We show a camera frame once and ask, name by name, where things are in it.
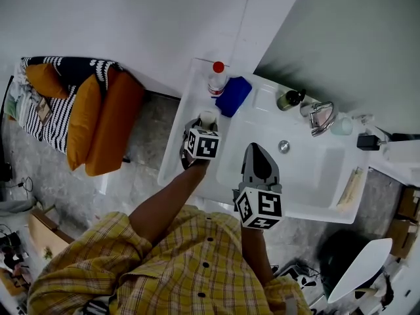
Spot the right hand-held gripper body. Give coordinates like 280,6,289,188
233,182,284,231

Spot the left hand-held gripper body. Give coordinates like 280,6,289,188
179,128,221,171

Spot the person's right forearm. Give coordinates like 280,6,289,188
241,228,275,287

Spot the person's left forearm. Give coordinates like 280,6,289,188
128,159,211,245

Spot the white sink vanity cabinet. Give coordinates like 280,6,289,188
157,57,370,225

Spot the blue sponge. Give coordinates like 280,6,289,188
215,75,253,118

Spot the white bottle with red cap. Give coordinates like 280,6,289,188
207,60,228,97

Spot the chrome faucet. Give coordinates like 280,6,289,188
300,100,339,138

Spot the spare hand-held gripper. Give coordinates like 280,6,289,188
278,264,321,290

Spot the dark green pump bottle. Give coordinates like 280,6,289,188
276,89,307,111

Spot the orange sofa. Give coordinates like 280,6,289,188
6,56,147,177

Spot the pale green cup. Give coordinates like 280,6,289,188
330,116,354,137

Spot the small black box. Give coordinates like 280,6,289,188
356,133,388,151

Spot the white and dark green chair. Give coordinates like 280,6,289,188
318,230,394,305

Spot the large orange cushion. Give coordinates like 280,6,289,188
65,73,102,173

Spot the yellow plaid shirt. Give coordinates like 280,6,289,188
26,205,312,315

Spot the cardboard box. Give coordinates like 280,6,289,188
396,187,420,222
385,219,420,259

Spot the black white striped blanket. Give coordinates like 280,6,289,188
18,56,125,154

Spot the brown book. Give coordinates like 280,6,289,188
35,96,54,124

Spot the small orange cushion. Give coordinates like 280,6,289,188
25,63,72,100

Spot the pile of pale clothes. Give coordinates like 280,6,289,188
6,64,40,127

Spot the light wooden table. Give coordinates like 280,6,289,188
28,208,76,268

